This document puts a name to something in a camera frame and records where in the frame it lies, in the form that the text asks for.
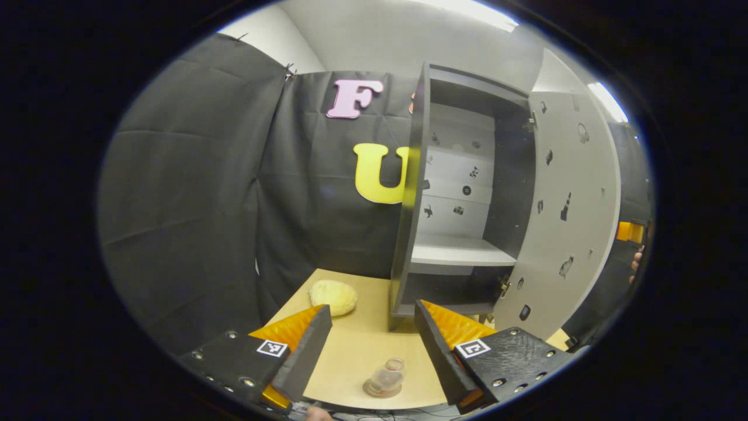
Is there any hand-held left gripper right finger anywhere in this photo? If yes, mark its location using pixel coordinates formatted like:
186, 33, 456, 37
415, 300, 576, 415

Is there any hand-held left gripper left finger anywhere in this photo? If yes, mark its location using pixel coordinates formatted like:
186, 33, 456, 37
178, 304, 333, 413

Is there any light grey cabinet door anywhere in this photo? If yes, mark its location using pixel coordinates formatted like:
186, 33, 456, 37
494, 91, 621, 341

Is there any clear plastic bottle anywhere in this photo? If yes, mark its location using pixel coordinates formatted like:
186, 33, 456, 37
370, 358, 406, 394

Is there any grey cabinet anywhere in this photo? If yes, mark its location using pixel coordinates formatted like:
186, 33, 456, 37
389, 61, 535, 334

